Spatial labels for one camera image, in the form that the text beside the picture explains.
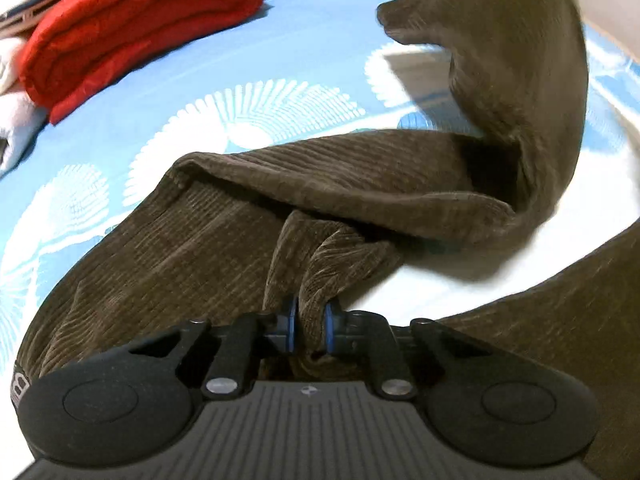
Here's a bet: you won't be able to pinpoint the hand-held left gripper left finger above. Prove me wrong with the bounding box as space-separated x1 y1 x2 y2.
125 296 301 402

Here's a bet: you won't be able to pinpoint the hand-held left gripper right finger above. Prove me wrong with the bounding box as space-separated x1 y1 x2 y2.
320 302 484 401

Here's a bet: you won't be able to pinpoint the brown corduroy pants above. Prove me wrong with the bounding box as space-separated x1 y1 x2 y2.
12 0 640 480

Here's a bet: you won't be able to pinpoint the blue white printed bedsheet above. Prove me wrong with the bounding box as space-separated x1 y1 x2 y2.
0 0 640 461

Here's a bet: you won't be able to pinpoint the red folded cloth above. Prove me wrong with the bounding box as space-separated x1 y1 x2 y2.
17 0 267 125

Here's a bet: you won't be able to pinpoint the white folded blanket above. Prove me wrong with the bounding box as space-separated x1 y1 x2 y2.
0 35 49 177

